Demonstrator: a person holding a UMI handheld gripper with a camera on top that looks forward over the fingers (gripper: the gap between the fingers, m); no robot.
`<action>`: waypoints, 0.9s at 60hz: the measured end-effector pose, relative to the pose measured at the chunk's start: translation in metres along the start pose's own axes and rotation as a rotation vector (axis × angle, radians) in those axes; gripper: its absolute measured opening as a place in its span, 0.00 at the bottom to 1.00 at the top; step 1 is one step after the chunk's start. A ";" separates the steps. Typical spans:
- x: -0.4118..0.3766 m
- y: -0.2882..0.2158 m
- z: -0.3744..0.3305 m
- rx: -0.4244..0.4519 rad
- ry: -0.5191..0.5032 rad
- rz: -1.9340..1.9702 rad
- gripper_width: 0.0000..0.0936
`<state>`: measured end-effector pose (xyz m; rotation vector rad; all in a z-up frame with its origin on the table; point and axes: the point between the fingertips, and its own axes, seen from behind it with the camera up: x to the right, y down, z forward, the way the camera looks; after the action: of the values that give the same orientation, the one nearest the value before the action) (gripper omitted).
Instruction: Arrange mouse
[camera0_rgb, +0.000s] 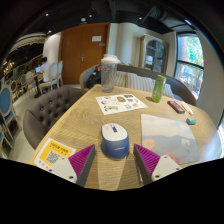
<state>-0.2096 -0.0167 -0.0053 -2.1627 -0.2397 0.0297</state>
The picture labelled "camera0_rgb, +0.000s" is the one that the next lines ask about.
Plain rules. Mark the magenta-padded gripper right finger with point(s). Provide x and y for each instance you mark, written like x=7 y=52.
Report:
x=165 y=166

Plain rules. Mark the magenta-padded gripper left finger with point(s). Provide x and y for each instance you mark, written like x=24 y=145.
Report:
x=61 y=166

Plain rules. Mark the white and blue computer mouse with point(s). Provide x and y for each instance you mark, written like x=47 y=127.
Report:
x=115 y=141

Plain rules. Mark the yellow and white code card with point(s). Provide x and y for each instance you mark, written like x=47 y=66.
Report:
x=53 y=155

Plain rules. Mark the grey tufted armchair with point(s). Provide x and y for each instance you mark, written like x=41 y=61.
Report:
x=46 y=111

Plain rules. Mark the black and red flat box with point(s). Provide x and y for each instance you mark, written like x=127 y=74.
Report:
x=176 y=107

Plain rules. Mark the white tube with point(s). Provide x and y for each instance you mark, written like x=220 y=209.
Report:
x=187 y=108

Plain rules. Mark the white sticker sheet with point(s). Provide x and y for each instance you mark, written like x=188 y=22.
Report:
x=120 y=103

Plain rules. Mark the green drink can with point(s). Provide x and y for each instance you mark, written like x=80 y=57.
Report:
x=159 y=88

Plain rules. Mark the grey curved sofa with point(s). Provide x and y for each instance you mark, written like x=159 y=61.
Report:
x=176 y=85

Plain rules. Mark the blue-backed chairs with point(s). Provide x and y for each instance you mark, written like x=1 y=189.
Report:
x=5 y=103

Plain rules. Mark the striped cushions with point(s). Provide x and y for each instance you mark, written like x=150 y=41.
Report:
x=136 y=81

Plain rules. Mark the white dining chairs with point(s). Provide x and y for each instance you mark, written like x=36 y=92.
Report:
x=53 y=75

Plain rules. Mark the black backpack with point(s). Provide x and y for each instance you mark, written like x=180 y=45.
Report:
x=95 y=78

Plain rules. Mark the person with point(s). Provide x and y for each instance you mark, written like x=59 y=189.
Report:
x=45 y=68

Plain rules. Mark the clear shaker bottle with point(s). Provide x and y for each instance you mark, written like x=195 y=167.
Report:
x=108 y=75

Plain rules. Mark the black-framed window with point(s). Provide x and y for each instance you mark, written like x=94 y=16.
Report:
x=190 y=63

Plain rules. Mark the glass-door cabinet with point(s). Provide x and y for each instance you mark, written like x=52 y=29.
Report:
x=154 y=55

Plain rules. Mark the brown wooden door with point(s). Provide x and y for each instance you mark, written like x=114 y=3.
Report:
x=75 y=53

